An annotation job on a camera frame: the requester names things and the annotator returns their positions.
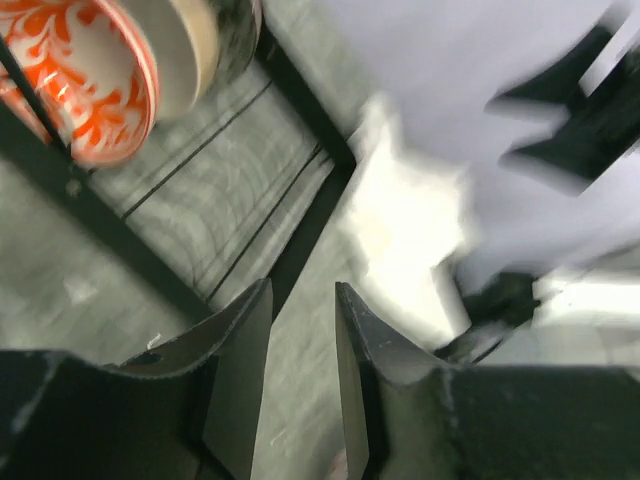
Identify orange floral patterned bowl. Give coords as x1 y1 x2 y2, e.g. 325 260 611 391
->
1 0 161 167

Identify grey floral patterned bowl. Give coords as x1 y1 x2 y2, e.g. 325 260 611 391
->
121 0 220 121

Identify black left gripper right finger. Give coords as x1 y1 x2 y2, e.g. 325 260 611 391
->
335 282 639 479

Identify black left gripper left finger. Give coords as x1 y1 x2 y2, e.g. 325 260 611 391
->
1 280 273 479

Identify black wire dish rack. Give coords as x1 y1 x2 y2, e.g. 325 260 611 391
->
0 24 359 326

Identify white cloth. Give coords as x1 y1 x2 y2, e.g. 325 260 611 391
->
338 94 476 350

